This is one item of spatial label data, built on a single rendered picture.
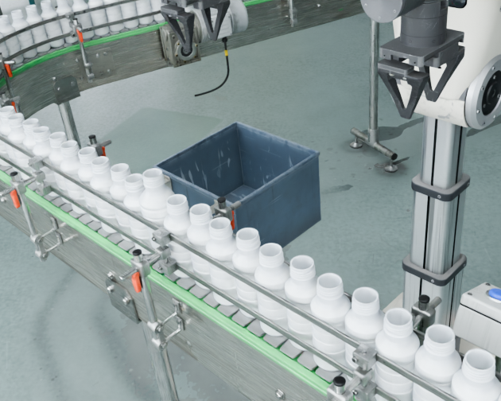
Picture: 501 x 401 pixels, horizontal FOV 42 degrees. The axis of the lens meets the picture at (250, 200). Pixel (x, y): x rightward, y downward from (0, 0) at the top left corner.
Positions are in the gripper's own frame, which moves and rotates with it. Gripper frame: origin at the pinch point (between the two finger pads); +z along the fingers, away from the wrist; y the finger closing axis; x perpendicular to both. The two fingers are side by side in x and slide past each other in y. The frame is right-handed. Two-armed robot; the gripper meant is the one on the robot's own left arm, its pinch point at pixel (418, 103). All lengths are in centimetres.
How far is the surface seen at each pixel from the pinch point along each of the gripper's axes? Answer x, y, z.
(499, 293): -14.5, 1.3, 27.3
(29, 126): 91, -17, 24
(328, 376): 1.4, -19.0, 39.5
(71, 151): 73, -17, 24
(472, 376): -20.6, -17.3, 24.3
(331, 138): 168, 181, 141
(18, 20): 177, 25, 27
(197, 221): 32.0, -17.0, 24.5
